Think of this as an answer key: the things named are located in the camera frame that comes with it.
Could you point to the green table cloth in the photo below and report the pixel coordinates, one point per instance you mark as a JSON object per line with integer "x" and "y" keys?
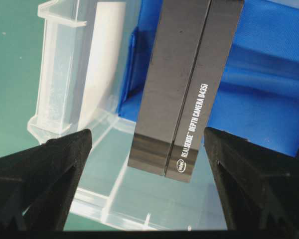
{"x": 21, "y": 37}

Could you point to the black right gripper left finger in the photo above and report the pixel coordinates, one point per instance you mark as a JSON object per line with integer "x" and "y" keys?
{"x": 37, "y": 185}

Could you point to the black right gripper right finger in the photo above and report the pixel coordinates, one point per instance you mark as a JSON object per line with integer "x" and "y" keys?
{"x": 258, "y": 187}

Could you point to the clear plastic storage case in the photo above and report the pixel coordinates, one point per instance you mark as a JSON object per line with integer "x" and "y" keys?
{"x": 94, "y": 59}

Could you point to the black box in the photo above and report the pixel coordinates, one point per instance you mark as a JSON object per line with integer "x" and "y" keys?
{"x": 192, "y": 43}

